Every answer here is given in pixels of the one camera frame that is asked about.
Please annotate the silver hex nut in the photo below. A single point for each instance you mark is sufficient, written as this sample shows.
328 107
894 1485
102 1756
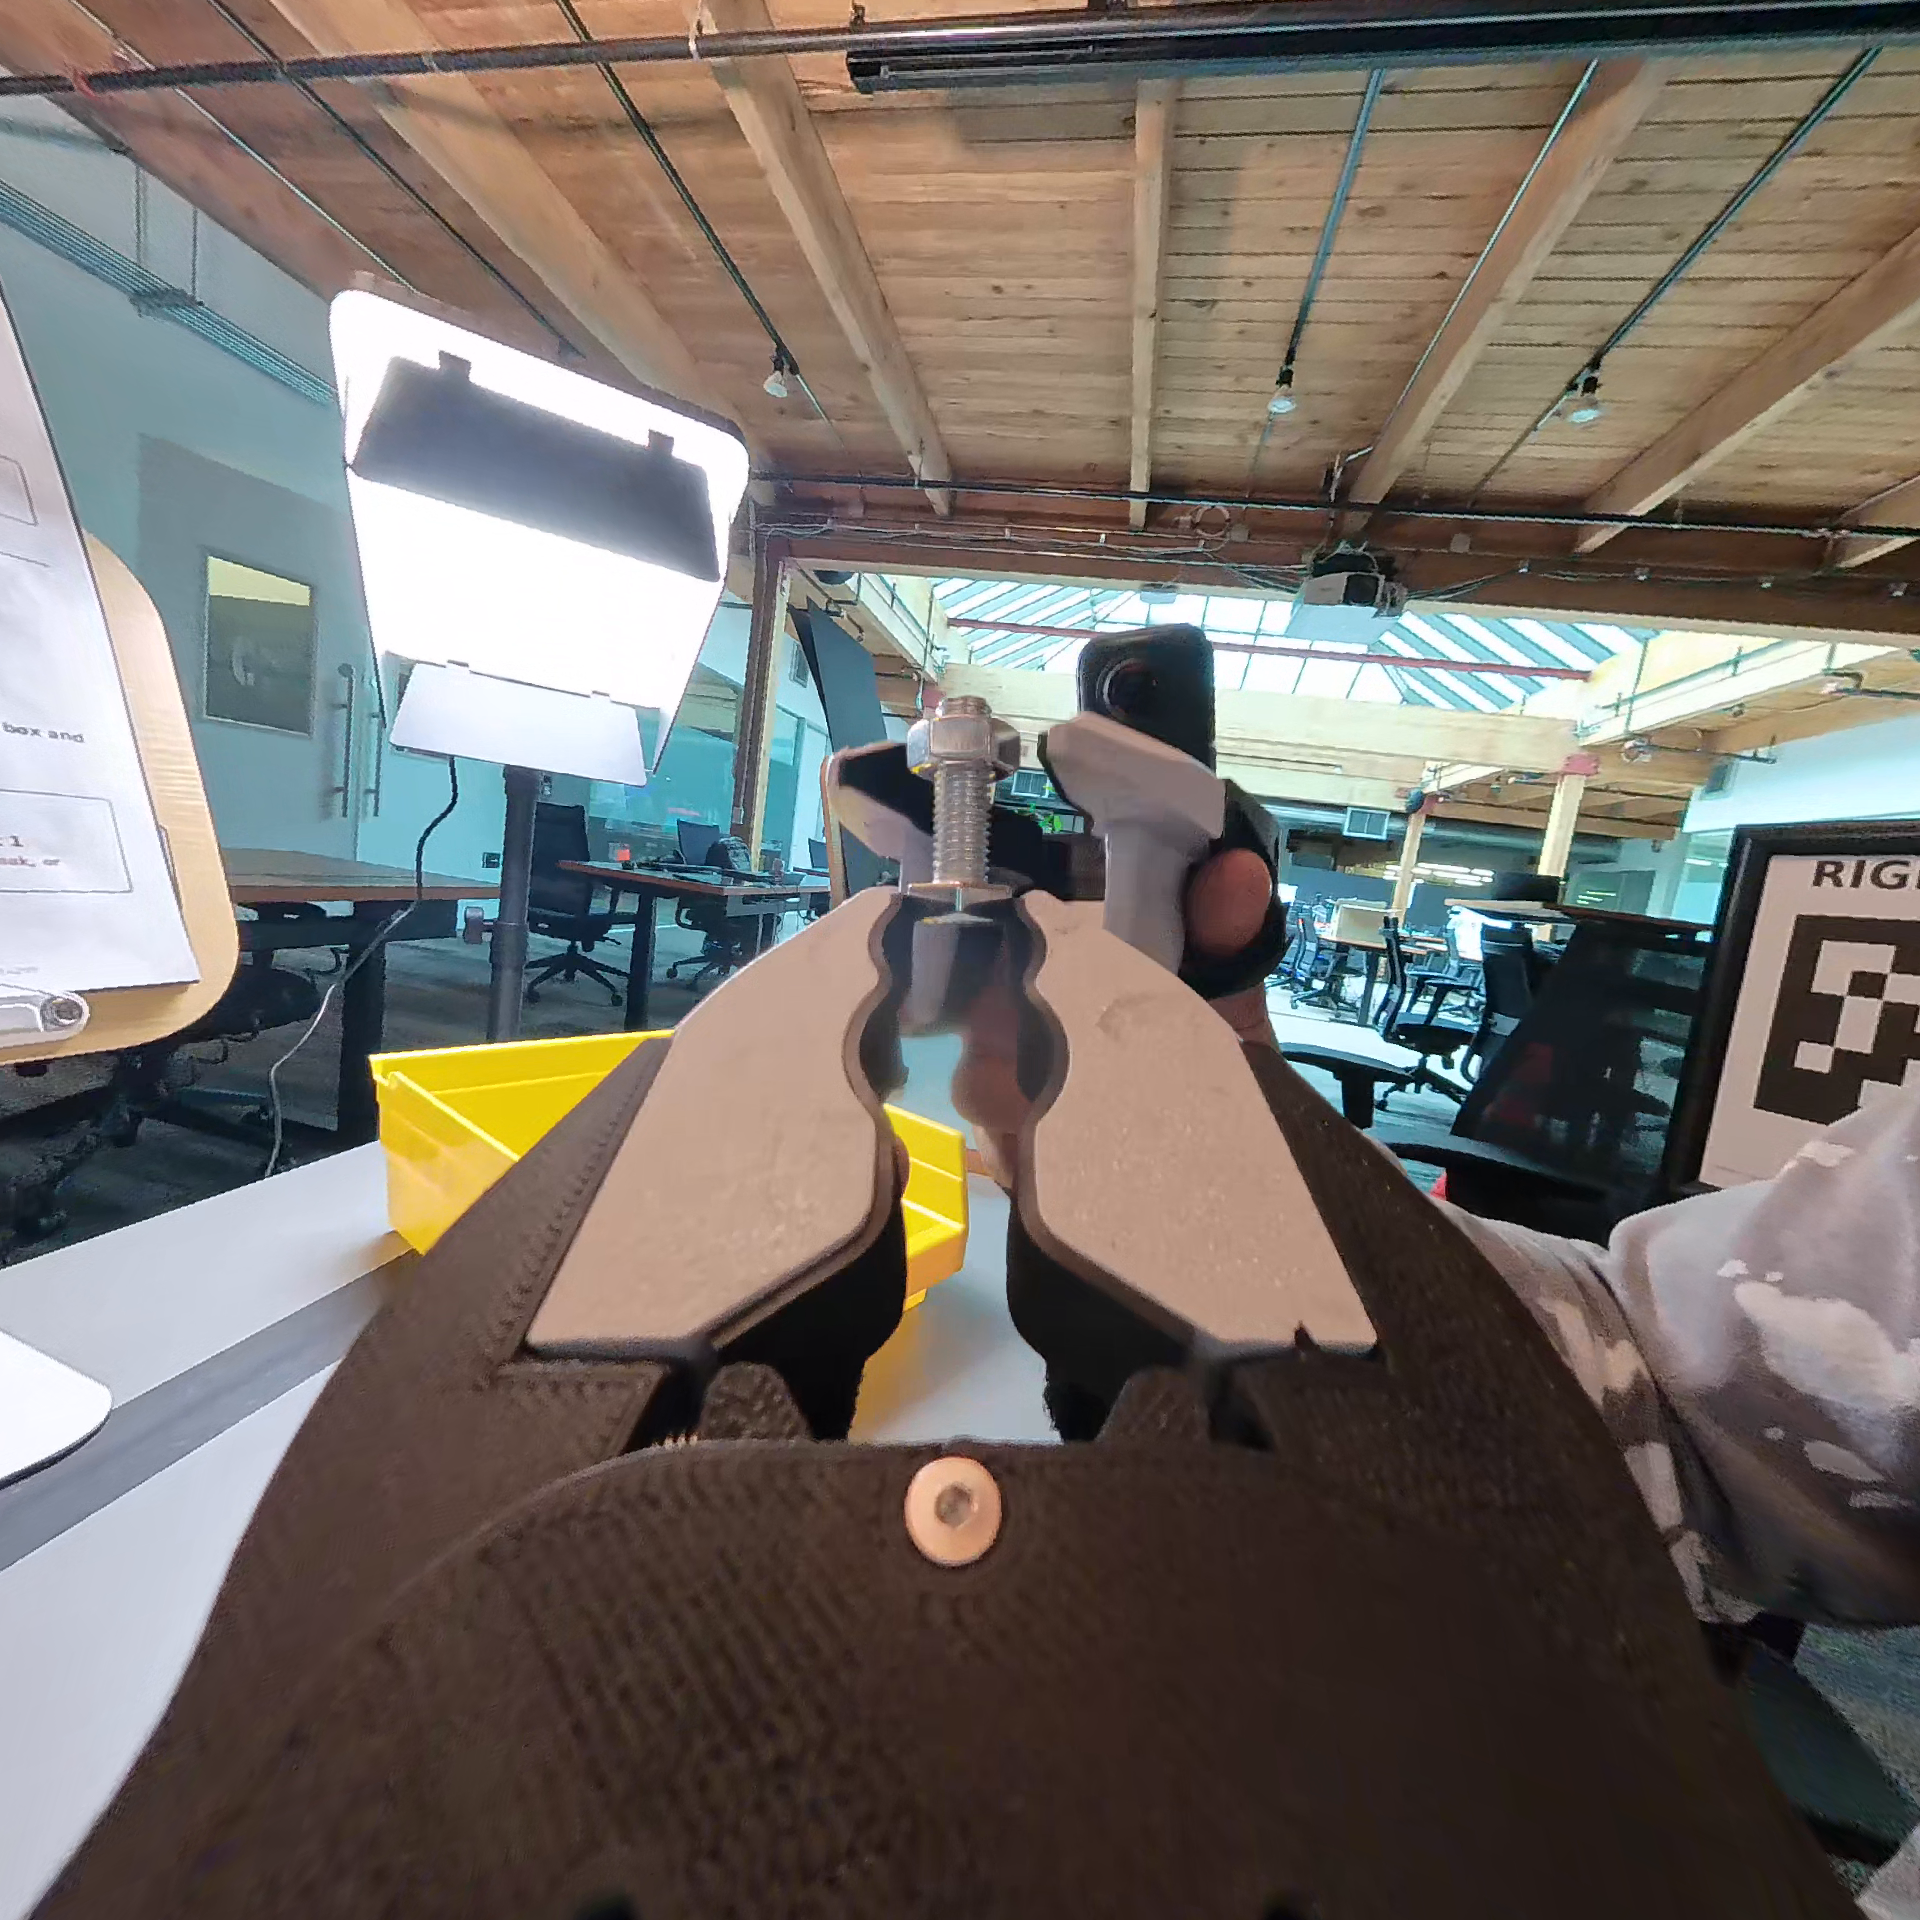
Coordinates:
938 741

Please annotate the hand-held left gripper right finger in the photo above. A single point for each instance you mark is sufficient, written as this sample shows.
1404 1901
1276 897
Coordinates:
1184 1184

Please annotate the person's right forearm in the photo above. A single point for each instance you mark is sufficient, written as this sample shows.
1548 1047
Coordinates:
1724 1348

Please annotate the person's right hand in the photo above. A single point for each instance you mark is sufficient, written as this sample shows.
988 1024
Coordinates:
1224 901

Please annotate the silver hex bolt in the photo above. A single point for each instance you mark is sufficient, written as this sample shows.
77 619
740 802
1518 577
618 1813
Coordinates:
963 825

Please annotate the wooden office desk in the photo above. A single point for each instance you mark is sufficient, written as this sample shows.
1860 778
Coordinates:
674 882
329 877

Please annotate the black leaning board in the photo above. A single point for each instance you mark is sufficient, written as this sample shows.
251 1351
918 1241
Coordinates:
840 705

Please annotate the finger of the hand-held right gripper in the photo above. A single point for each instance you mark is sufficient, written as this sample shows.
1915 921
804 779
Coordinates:
858 779
1132 795

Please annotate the studio light panel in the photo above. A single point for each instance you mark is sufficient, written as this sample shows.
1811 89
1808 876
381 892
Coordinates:
523 570

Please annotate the black framed marker sign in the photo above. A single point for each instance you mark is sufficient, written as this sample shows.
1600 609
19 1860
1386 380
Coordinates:
1845 991

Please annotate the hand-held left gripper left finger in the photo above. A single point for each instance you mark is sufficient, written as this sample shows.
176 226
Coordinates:
734 1171

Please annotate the pendant light bulb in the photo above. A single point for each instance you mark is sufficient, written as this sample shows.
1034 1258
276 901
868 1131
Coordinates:
1282 397
776 380
1584 403

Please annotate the printed instruction sheet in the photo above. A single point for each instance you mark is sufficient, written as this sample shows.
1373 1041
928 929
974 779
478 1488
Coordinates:
75 751

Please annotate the ceiling projector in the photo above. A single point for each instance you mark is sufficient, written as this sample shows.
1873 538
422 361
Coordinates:
1346 592

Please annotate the yellow plastic bin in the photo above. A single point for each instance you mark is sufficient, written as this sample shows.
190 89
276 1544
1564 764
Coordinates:
481 1109

